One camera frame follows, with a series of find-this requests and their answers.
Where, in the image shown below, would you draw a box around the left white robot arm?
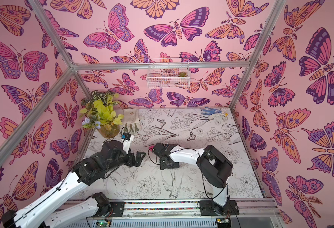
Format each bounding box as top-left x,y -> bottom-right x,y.
2,140 -> 146,228

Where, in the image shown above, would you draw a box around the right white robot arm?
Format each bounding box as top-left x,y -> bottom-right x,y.
151,143 -> 233,207

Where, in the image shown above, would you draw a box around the white green garden glove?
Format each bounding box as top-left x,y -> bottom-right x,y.
122,109 -> 141,133

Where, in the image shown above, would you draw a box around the glass vase with flowers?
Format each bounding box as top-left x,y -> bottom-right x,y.
79,90 -> 124,139

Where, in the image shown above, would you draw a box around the blue white glove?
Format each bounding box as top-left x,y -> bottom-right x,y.
201,107 -> 229,117

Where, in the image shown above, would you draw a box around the small green succulent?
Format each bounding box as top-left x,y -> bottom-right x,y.
178,72 -> 188,78

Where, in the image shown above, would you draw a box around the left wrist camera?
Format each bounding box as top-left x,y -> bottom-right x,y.
121,132 -> 134,154

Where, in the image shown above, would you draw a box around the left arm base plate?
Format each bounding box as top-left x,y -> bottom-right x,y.
96,201 -> 125,218

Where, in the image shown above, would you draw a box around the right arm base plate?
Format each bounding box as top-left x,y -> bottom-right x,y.
197,200 -> 240,216

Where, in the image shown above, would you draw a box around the white wire basket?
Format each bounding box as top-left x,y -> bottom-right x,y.
145,57 -> 191,89

